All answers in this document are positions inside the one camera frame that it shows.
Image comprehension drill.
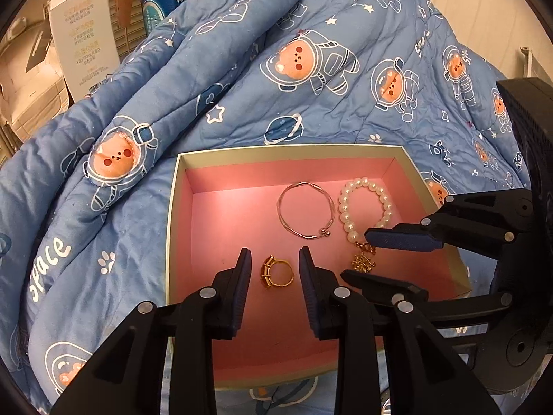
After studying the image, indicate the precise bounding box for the white wall fixture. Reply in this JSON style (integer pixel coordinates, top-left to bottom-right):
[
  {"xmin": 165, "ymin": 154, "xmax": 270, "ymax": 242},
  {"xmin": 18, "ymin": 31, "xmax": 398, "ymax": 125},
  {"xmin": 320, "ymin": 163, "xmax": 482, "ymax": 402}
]
[{"xmin": 519, "ymin": 45, "xmax": 546, "ymax": 82}]

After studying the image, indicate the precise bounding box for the beige folded high chair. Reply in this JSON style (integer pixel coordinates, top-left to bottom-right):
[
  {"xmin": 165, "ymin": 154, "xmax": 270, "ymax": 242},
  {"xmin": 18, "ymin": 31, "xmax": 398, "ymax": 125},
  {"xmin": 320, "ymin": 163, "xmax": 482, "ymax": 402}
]
[{"xmin": 0, "ymin": 9, "xmax": 70, "ymax": 148}]

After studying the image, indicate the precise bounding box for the pink lined jewelry box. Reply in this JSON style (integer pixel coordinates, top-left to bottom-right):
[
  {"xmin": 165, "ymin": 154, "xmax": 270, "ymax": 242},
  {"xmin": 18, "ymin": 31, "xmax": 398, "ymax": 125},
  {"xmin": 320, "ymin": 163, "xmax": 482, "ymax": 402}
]
[{"xmin": 165, "ymin": 145, "xmax": 474, "ymax": 392}]

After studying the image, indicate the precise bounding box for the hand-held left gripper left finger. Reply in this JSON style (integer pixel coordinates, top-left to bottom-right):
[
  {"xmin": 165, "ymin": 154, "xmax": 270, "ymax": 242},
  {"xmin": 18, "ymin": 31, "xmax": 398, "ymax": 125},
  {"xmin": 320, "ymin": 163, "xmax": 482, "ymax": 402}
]
[{"xmin": 51, "ymin": 247, "xmax": 253, "ymax": 415}]

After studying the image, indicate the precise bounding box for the pearl bracelet with gold charm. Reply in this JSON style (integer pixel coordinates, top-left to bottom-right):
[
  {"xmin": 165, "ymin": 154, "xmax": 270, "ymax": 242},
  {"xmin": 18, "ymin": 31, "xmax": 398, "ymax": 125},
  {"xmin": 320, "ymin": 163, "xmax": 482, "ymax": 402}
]
[{"xmin": 338, "ymin": 176, "xmax": 393, "ymax": 273}]

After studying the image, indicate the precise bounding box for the tall white carton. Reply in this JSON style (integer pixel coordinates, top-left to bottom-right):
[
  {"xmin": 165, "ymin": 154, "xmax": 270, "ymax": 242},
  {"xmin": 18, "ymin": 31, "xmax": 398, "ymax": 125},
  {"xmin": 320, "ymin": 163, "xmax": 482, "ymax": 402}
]
[{"xmin": 48, "ymin": 0, "xmax": 121, "ymax": 96}]

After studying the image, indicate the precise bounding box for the silver bangle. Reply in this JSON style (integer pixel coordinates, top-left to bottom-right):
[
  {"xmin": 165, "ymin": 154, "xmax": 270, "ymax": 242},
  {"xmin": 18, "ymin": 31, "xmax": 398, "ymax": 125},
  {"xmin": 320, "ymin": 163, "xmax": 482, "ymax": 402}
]
[{"xmin": 276, "ymin": 182, "xmax": 335, "ymax": 239}]

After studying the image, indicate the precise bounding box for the blue plastic package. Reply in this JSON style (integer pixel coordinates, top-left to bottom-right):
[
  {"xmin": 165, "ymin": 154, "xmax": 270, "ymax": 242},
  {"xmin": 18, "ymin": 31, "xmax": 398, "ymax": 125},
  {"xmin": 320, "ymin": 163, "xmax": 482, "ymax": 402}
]
[{"xmin": 142, "ymin": 0, "xmax": 212, "ymax": 39}]

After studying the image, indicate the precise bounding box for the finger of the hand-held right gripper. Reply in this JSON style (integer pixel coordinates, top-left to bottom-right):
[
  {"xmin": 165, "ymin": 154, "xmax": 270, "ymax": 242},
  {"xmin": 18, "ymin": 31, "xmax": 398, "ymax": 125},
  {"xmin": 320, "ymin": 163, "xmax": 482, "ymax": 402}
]
[
  {"xmin": 340, "ymin": 269, "xmax": 517, "ymax": 330},
  {"xmin": 364, "ymin": 189, "xmax": 535, "ymax": 261}
]

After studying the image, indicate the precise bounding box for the blue space print blanket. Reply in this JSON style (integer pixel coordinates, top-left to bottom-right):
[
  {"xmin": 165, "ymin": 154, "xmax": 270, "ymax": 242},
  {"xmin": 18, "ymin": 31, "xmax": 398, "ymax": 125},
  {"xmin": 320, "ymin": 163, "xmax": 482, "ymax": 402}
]
[{"xmin": 0, "ymin": 0, "xmax": 534, "ymax": 415}]

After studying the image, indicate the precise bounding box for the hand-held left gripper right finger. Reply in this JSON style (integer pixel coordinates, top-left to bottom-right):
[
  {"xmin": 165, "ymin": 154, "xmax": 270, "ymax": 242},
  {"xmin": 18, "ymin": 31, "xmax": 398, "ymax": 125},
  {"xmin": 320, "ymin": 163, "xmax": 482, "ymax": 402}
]
[{"xmin": 299, "ymin": 246, "xmax": 503, "ymax": 415}]

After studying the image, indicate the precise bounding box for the gold ring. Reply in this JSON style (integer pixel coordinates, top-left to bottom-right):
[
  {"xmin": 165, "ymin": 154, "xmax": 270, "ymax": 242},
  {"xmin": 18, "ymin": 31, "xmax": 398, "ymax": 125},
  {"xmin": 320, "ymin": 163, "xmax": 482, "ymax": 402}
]
[{"xmin": 259, "ymin": 255, "xmax": 296, "ymax": 289}]

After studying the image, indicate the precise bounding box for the louvered closet door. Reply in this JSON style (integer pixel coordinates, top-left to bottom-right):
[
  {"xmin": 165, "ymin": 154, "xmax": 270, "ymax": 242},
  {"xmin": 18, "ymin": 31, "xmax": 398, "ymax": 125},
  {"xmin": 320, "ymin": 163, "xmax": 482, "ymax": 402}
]
[{"xmin": 99, "ymin": 0, "xmax": 208, "ymax": 59}]

